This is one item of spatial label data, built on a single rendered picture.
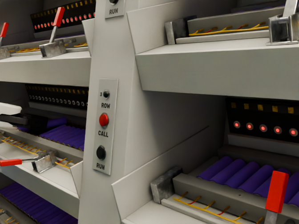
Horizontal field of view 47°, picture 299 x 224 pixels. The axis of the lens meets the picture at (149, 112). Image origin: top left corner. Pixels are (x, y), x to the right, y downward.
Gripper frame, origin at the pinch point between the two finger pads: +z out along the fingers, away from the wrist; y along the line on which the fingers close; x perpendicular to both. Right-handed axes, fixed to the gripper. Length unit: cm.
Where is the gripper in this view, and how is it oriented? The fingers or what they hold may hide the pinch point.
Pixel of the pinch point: (35, 122)
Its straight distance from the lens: 80.4
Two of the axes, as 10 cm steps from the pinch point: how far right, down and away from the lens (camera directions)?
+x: -1.9, 9.8, -0.6
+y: -6.8, -0.9, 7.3
